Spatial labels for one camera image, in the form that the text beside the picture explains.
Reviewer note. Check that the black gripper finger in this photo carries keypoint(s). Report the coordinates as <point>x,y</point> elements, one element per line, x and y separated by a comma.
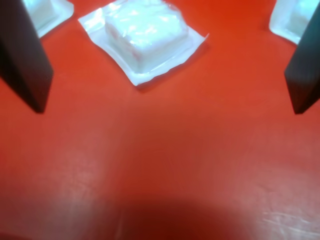
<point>305,75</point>
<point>22,57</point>

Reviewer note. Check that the white gauze bandage pack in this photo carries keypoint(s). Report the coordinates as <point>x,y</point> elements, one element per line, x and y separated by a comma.
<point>50,12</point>
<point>142,32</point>
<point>287,20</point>

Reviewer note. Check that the red plastic crate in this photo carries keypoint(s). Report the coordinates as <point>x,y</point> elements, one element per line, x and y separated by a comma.
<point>160,150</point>

